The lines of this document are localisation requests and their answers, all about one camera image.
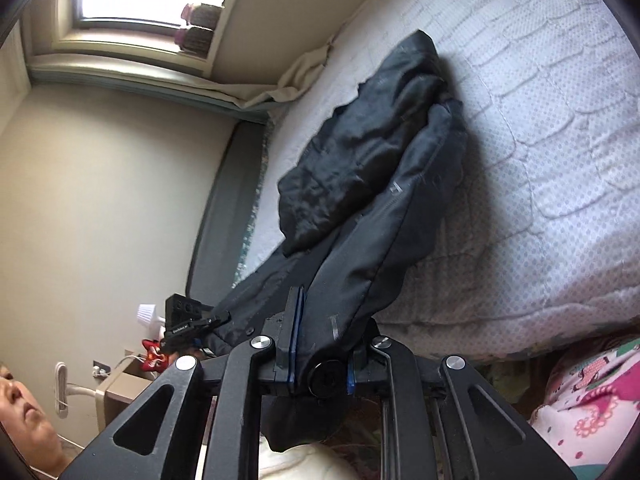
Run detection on dark blue buttoned jacket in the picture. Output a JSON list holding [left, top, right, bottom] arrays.
[[202, 30, 468, 453]]

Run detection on white table lamp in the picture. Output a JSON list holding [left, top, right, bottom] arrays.
[[134, 302, 167, 341]]

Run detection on red toy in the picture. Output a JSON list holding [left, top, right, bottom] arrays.
[[140, 340, 169, 373]]

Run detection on beige curtain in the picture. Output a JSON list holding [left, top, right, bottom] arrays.
[[207, 35, 336, 111]]

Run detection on white wall power strip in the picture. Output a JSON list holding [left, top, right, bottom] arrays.
[[54, 361, 69, 418]]

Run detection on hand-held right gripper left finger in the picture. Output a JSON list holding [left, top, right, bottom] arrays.
[[60, 285, 307, 480]]

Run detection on dark grey bed board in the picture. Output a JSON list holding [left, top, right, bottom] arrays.
[[185, 120, 268, 306]]

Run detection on beige bedside table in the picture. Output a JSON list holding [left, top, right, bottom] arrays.
[[97, 355, 156, 411]]

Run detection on person's head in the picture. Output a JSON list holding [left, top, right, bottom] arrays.
[[0, 347, 68, 478]]

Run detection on white quilted bed pad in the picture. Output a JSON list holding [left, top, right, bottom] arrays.
[[240, 0, 640, 366]]

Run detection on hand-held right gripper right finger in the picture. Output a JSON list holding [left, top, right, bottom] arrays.
[[345, 335, 576, 480]]

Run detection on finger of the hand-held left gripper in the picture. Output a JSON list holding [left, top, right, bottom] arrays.
[[200, 310, 232, 331]]

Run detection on pink printed pajama pants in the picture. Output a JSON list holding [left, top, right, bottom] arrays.
[[530, 335, 640, 480]]

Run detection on jar with pink lid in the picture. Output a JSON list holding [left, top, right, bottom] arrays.
[[174, 26, 216, 53], [180, 2, 223, 28]]

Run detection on person's cream top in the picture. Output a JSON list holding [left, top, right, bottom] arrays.
[[257, 440, 361, 480]]

